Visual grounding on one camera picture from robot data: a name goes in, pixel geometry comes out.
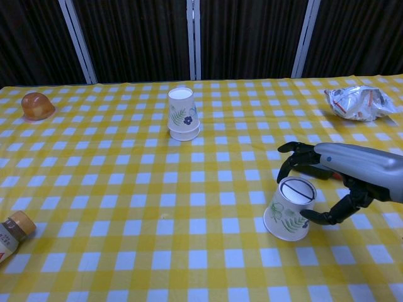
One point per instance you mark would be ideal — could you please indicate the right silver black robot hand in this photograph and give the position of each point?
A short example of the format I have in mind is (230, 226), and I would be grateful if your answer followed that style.
(355, 166)

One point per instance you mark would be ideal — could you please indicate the paper cup with line mark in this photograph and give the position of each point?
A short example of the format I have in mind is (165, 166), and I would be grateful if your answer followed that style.
(286, 217)

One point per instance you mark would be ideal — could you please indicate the white floral paper cup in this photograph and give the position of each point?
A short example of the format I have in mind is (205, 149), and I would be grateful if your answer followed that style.
(185, 134)
(182, 107)

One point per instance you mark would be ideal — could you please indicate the black bottle with red cap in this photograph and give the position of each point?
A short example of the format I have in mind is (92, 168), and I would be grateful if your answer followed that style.
(315, 172)

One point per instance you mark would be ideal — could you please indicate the crumpled silver snack bag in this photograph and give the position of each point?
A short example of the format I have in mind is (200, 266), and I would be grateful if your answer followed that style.
(355, 104)

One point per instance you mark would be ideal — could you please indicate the dark slatted partition panel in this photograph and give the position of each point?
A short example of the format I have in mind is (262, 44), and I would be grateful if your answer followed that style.
(34, 41)
(248, 37)
(359, 37)
(135, 41)

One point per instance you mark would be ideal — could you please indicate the yellow white checkered tablecloth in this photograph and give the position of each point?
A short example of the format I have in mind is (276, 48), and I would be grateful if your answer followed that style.
(157, 204)

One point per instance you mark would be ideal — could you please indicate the orange glazed bread bun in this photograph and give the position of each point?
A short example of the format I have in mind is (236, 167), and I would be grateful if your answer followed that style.
(37, 105)

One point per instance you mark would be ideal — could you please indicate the Costa coffee bottle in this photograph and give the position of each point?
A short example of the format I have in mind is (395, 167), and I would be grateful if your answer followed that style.
(12, 236)

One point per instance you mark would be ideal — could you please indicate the white partition frame post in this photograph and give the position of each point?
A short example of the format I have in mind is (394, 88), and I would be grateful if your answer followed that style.
(77, 41)
(194, 41)
(305, 41)

